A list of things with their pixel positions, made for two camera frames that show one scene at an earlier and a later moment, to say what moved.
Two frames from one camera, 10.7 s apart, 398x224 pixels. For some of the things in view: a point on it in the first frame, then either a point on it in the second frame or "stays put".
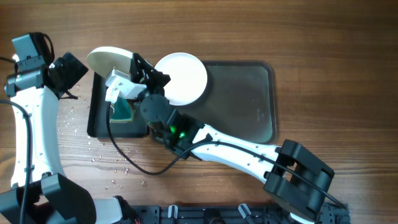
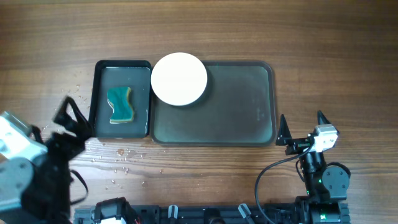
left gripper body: [72, 70] → [66, 140]
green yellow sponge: [123, 111] stays put
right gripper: [147, 76] → [300, 144]
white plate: [102, 60] → [179, 79]
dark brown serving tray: [240, 102] stays put
